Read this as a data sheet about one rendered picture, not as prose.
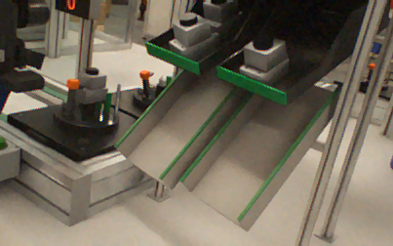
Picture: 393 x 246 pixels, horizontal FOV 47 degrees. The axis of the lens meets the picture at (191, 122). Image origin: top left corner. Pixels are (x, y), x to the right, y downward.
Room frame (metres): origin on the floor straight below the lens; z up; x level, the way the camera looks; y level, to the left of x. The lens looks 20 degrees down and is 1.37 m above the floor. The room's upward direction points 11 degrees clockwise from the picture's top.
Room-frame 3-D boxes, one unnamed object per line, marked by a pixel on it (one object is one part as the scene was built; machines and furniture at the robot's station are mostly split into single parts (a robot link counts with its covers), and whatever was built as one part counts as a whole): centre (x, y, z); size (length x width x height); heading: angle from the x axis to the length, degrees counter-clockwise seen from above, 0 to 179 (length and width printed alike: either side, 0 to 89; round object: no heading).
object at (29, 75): (0.78, 0.36, 1.14); 0.19 x 0.06 x 0.08; 59
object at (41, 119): (0.95, 0.23, 0.96); 0.24 x 0.24 x 0.02; 58
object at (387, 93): (1.92, -0.72, 1.01); 0.24 x 0.24 x 0.13; 58
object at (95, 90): (0.95, 0.23, 1.06); 0.08 x 0.04 x 0.07; 148
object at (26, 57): (0.82, 0.33, 1.13); 0.07 x 0.07 x 0.06; 61
